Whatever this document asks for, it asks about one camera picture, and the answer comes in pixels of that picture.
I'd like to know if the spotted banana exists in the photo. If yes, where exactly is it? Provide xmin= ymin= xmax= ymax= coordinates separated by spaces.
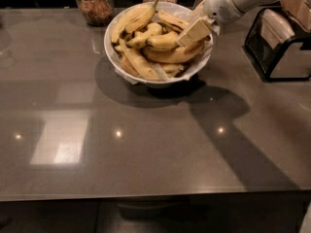
xmin=157 ymin=10 xmax=191 ymax=33

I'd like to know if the long curved right banana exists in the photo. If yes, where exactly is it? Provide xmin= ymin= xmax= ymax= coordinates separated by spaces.
xmin=142 ymin=41 xmax=205 ymax=63

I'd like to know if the white bowl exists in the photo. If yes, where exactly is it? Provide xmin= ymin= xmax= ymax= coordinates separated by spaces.
xmin=104 ymin=8 xmax=213 ymax=88

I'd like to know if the white paper bowl liner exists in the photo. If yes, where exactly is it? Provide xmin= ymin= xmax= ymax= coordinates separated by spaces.
xmin=104 ymin=2 xmax=213 ymax=87

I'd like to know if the small curved centre banana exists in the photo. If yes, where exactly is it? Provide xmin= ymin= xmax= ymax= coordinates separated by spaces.
xmin=126 ymin=22 xmax=162 ymax=50

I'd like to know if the short centre banana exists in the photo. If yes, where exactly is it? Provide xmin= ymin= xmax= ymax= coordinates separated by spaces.
xmin=145 ymin=31 xmax=179 ymax=51

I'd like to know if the long lower left banana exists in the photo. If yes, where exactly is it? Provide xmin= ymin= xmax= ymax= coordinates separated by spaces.
xmin=120 ymin=40 xmax=160 ymax=82

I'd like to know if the black wire napkin holder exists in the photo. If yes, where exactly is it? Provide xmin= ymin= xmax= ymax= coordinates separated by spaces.
xmin=244 ymin=7 xmax=311 ymax=83

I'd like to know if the glass jar with granola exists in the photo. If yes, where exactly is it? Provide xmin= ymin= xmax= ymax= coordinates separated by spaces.
xmin=76 ymin=0 xmax=114 ymax=26

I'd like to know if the large banana top left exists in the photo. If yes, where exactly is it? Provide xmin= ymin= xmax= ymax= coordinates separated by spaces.
xmin=110 ymin=4 xmax=149 ymax=44

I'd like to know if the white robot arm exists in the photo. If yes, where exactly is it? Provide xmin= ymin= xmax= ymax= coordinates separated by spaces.
xmin=176 ymin=0 xmax=311 ymax=47

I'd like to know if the banana with long stem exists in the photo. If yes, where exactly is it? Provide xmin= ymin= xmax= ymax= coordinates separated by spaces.
xmin=124 ymin=0 xmax=159 ymax=33

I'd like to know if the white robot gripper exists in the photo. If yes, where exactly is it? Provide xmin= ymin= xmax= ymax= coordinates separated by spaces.
xmin=176 ymin=0 xmax=244 ymax=47

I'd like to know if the banana at bowl bottom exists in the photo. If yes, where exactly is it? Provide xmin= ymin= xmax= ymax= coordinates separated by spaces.
xmin=160 ymin=63 xmax=188 ymax=78

